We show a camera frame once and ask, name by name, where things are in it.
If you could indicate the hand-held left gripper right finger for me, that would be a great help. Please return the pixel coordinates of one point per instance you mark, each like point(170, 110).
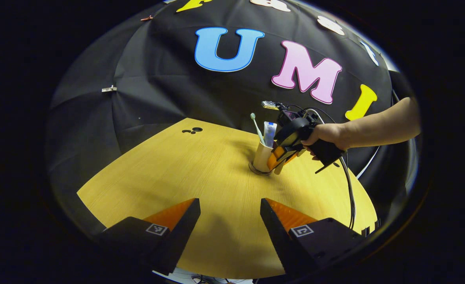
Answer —
point(275, 236)

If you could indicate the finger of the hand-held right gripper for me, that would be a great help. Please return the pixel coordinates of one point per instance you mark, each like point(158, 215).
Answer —
point(291, 157)
point(275, 157)

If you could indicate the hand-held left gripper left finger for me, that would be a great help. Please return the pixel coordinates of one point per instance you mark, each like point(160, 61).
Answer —
point(179, 240)

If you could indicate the beige cup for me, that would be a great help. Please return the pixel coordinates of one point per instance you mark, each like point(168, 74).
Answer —
point(262, 156)

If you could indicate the round brown coaster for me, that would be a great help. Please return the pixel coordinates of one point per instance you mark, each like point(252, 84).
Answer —
point(256, 170)

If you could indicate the white toothpaste tube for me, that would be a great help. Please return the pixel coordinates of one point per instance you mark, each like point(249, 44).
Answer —
point(269, 134)

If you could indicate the pale blue toothbrush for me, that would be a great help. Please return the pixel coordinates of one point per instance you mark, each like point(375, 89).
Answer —
point(258, 130)

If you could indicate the wooden desktop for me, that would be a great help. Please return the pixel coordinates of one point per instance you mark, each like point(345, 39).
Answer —
point(200, 177)

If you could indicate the white strip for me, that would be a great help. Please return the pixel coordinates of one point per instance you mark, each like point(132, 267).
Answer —
point(368, 161)

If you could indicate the black backdrop cloth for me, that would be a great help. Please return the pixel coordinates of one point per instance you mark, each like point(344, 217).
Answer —
point(157, 98)

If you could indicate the white cloth clip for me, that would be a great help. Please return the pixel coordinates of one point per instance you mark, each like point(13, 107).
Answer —
point(109, 89)

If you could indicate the red cloth clip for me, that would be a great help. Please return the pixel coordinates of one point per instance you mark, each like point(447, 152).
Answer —
point(147, 17)

